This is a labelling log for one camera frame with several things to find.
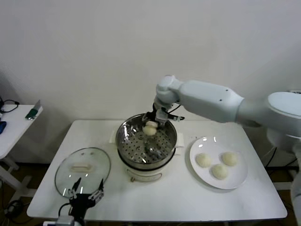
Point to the white steamed baozi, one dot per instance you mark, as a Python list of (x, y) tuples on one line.
[(219, 171), (150, 130), (230, 159), (203, 160)]

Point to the white side table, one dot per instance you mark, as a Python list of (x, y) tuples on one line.
[(16, 127)]

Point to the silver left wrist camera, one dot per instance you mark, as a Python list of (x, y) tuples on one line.
[(65, 221)]

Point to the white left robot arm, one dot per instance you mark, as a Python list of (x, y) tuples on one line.
[(79, 222)]

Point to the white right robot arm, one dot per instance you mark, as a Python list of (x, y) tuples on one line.
[(207, 101)]

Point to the white round plate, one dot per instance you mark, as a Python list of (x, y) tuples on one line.
[(232, 176)]

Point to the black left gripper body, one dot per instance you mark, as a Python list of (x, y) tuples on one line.
[(81, 202)]

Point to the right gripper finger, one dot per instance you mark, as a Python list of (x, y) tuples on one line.
[(162, 123), (146, 117)]

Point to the white stand base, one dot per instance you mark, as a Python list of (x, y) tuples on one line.
[(285, 176)]

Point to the perforated steel steamer basket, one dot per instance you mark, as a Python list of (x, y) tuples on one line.
[(131, 141)]

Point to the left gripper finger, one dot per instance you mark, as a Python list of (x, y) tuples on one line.
[(98, 193), (74, 189)]

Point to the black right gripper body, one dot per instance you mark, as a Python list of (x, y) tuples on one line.
[(156, 113)]

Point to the white electric cooker base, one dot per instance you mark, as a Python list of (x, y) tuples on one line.
[(143, 175)]

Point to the blue object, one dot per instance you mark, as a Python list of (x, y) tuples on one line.
[(2, 127)]

